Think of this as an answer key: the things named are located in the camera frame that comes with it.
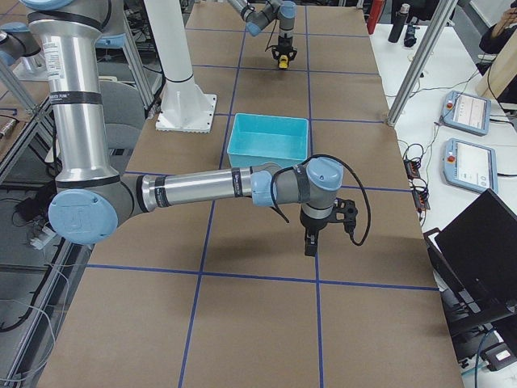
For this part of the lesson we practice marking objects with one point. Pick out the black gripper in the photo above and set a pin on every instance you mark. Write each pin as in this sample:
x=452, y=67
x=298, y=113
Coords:
x=311, y=223
x=284, y=41

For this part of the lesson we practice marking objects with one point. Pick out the yellow beetle toy car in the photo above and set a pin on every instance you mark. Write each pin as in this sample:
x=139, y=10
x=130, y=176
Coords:
x=283, y=62

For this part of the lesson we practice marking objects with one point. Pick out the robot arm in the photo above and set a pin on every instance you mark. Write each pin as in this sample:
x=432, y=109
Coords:
x=93, y=198
x=268, y=14

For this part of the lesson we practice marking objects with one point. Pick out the light blue plastic bin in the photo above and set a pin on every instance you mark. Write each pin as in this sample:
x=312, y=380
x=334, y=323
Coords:
x=257, y=139

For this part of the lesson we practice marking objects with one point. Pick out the black bottle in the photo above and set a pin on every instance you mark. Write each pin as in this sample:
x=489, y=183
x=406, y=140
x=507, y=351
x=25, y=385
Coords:
x=399, y=22

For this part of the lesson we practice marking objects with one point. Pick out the orange usb hub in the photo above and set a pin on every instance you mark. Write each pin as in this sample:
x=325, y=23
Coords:
x=412, y=169

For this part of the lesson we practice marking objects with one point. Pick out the black laptop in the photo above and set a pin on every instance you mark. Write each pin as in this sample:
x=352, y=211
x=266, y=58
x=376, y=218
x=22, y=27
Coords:
x=476, y=256

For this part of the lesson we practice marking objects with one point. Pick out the lower teach pendant tablet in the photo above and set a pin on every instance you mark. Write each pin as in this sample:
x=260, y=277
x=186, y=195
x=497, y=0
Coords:
x=470, y=166

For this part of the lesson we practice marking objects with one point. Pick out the teach pendant tablet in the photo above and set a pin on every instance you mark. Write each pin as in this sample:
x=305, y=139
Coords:
x=470, y=166
x=469, y=113

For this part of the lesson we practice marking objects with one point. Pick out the grey office chair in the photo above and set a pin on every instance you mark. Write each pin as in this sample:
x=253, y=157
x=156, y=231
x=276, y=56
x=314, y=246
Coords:
x=124, y=114

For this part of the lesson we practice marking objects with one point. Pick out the upper teach pendant tablet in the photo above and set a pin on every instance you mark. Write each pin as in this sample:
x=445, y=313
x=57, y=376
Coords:
x=469, y=113

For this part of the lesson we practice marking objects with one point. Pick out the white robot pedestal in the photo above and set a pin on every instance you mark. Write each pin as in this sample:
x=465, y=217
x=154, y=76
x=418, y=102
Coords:
x=184, y=107

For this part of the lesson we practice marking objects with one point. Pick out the grey aluminium post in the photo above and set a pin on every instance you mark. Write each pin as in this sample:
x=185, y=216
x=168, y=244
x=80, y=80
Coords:
x=430, y=38

